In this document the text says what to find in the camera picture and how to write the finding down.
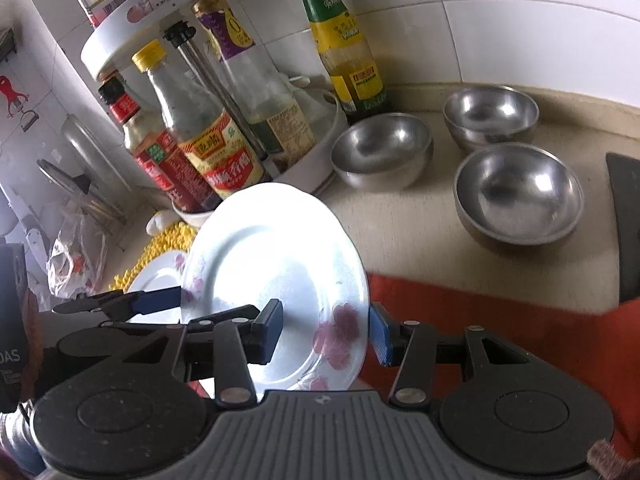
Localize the small white garlic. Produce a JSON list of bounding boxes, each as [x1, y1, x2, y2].
[[145, 212, 174, 237]]

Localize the steel pot lid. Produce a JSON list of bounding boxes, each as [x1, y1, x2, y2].
[[60, 114, 132, 223]]

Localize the red label sauce bottle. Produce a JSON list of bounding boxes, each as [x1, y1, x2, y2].
[[97, 72, 217, 212]]

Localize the black cooktop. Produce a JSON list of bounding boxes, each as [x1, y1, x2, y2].
[[605, 152, 640, 306]]

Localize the yellow cap sauce bottle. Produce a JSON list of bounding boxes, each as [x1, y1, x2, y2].
[[131, 39, 269, 201]]

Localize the white two-tier rotating rack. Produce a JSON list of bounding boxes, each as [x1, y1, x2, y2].
[[81, 0, 349, 229]]

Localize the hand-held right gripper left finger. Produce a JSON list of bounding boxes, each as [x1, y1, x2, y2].
[[56, 299, 284, 409]]

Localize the person's right forearm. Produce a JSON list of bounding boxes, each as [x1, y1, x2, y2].
[[586, 439, 636, 480]]

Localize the glass pot lid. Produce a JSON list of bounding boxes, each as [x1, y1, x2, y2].
[[36, 158, 108, 221]]

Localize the white floral plate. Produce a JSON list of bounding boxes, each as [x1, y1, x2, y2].
[[125, 252, 202, 325], [180, 182, 371, 392]]

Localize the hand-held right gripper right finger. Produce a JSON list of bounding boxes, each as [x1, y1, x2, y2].
[[368, 304, 544, 409]]

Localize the purple label glass bottle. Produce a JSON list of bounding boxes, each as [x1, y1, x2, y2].
[[192, 0, 319, 157]]

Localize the yellow beaded mat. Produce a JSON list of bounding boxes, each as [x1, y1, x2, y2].
[[109, 222, 201, 292]]

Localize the steel bowl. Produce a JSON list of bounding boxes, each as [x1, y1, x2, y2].
[[453, 142, 585, 247], [330, 112, 434, 191], [443, 85, 540, 154]]

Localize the red wall hook sticker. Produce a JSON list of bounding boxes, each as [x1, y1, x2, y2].
[[0, 74, 32, 119]]

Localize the red cloth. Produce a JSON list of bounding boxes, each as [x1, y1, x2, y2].
[[350, 272, 640, 463]]

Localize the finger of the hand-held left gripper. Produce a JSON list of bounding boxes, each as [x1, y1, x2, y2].
[[97, 318, 185, 332], [52, 287, 184, 320]]

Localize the green yellow label bottle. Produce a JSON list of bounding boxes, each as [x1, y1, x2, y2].
[[288, 0, 389, 124]]

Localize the clear plastic bag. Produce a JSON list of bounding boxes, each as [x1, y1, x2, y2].
[[47, 204, 109, 302]]

